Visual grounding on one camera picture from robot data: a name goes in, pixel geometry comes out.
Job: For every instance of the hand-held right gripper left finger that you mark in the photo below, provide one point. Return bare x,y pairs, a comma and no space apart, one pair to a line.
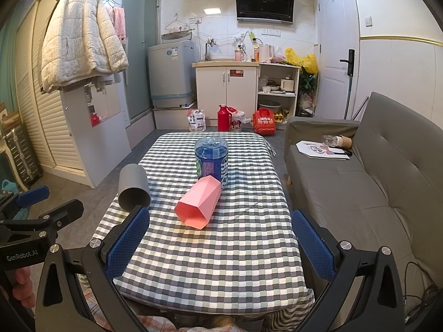
127,243

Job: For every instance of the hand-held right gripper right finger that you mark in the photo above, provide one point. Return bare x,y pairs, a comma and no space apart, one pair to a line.
311,247

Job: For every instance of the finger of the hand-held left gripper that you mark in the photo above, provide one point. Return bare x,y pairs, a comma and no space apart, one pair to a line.
64,214
33,196

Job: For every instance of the pink faceted cup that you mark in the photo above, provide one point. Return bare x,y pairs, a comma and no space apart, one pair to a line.
197,202

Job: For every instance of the grey cup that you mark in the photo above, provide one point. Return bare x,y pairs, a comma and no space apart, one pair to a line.
133,184

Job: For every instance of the brown paper cup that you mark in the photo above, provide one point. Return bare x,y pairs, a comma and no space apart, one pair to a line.
345,141

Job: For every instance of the person's left hand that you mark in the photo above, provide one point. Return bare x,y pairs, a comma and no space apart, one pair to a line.
22,285

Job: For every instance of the dark ribbed suitcase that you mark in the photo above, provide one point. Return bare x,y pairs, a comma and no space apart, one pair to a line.
19,159

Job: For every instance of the grey sofa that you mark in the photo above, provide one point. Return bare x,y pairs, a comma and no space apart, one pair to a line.
349,190

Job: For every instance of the louvered wardrobe doors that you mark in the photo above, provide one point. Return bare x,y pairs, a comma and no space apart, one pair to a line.
45,121

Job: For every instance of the white low cabinet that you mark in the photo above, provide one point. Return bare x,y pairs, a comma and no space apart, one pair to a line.
97,138

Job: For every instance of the grey checkered tablecloth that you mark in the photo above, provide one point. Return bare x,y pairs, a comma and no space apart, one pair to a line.
225,252

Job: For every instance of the white printed paper sheet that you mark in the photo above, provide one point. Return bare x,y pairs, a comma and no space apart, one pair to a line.
311,150

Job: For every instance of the clear glass jar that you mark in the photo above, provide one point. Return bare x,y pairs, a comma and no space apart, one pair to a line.
329,140

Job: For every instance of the blue plastic bottle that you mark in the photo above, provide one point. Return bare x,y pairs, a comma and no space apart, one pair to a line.
209,164

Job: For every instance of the red fabric bag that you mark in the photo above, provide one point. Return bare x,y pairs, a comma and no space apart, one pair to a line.
264,122

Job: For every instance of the white detergent pouch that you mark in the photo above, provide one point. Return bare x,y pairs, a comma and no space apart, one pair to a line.
196,120

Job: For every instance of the white cartoon print bag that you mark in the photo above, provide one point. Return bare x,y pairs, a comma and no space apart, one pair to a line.
238,121

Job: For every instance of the grey plastic basin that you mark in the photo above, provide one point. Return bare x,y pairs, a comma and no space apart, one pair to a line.
269,105

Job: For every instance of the red thermos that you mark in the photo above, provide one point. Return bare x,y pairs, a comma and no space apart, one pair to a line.
224,119

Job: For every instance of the white open shelf unit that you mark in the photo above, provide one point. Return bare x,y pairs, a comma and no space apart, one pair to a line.
278,95

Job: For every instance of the white mug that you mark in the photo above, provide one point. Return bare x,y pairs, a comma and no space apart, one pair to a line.
286,85

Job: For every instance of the white quilted jacket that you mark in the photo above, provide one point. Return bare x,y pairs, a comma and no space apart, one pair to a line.
79,38

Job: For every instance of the green plant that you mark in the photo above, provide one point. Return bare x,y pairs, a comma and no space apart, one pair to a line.
308,81

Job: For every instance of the grey washing machine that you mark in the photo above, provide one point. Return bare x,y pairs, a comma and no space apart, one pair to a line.
171,72

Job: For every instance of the white kitchen cabinet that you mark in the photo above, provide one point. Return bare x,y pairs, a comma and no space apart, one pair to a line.
225,88

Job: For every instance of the frosted glass door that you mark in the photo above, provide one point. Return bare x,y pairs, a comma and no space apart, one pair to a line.
140,48

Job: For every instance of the yellow plastic bag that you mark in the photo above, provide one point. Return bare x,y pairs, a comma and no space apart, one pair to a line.
304,63

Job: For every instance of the pink towel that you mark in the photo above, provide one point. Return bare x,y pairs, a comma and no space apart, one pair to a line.
119,24

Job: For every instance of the white electric kettle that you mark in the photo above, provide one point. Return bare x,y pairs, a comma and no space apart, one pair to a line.
266,53

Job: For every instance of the orange bottle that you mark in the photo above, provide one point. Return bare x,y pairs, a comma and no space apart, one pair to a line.
256,53

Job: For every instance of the pink container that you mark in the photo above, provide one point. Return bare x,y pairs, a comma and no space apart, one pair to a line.
238,55

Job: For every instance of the white wash basin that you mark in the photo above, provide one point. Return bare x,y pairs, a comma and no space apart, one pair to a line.
176,37

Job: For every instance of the metal faucet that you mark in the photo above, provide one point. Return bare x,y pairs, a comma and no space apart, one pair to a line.
207,48

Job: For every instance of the white door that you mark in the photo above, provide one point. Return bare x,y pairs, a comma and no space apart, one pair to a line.
335,34

